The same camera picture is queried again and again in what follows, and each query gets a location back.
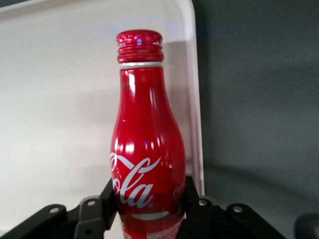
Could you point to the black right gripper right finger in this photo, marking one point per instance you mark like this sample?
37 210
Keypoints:
207 219

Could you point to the beige plastic tray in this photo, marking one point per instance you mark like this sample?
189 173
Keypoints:
57 104

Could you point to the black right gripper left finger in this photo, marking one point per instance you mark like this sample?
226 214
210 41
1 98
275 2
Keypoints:
89 216

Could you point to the red coke bottle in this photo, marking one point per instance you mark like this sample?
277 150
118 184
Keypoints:
147 139

